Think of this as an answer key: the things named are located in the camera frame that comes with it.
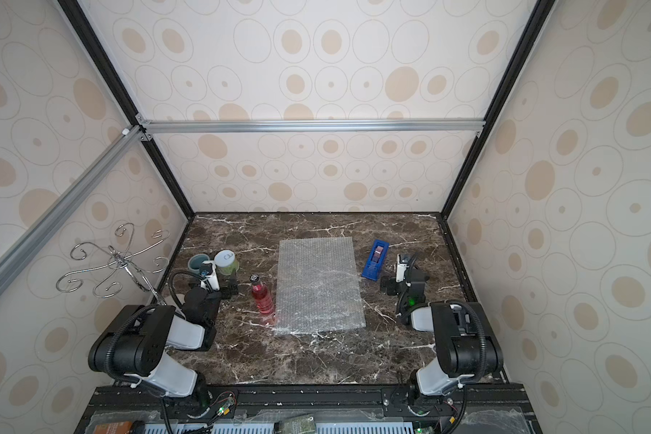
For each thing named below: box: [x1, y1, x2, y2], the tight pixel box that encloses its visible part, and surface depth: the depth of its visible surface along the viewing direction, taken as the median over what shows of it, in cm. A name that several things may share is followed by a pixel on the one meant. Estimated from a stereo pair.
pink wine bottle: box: [249, 273, 276, 315], surface depth 83 cm
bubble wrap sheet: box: [275, 236, 367, 335], surface depth 98 cm
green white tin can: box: [214, 249, 240, 275], surface depth 100 cm
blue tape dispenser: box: [361, 238, 390, 282], surface depth 101 cm
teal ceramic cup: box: [188, 253, 210, 272], surface depth 99 cm
